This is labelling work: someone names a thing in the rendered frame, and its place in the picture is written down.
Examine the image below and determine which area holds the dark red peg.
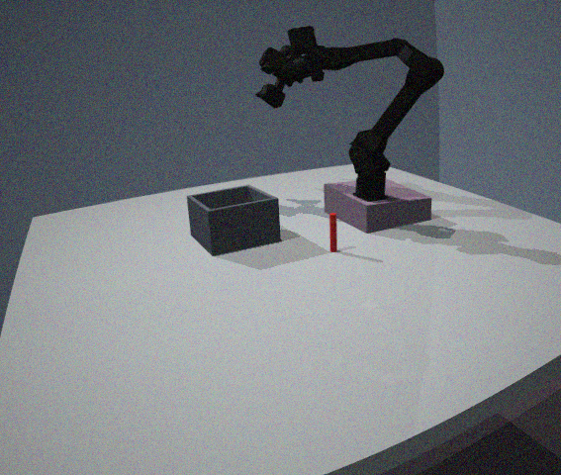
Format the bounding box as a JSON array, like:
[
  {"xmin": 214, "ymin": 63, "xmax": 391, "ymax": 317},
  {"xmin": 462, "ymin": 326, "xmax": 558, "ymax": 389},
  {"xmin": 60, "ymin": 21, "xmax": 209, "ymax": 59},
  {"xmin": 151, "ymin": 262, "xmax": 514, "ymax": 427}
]
[{"xmin": 329, "ymin": 213, "xmax": 337, "ymax": 252}]

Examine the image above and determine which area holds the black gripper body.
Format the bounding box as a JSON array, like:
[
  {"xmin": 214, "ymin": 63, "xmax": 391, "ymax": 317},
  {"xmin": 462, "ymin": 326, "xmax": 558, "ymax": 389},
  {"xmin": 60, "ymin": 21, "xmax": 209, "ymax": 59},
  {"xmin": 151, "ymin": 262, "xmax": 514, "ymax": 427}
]
[{"xmin": 259, "ymin": 45, "xmax": 304, "ymax": 108}]

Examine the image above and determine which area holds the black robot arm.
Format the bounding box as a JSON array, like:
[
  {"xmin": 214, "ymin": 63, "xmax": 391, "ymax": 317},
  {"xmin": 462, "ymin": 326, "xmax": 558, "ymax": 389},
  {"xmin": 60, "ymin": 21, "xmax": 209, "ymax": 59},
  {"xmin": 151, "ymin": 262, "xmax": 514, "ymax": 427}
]
[{"xmin": 259, "ymin": 26, "xmax": 444, "ymax": 202}]

